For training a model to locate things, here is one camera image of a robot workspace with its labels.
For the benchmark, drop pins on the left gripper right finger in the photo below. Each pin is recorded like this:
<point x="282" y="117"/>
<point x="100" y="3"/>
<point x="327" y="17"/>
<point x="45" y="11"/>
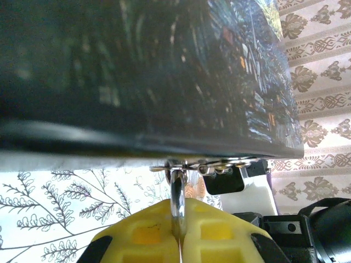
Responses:
<point x="219" y="235"/>

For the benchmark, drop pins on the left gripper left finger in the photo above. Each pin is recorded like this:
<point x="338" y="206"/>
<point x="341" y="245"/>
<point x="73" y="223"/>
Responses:
<point x="142" y="235"/>

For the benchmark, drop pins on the starry night painted box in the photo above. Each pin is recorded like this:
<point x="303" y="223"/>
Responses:
<point x="137" y="82"/>

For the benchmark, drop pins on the floral patterned tablecloth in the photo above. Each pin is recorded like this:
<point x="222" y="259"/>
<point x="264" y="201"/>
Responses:
<point x="55" y="205"/>

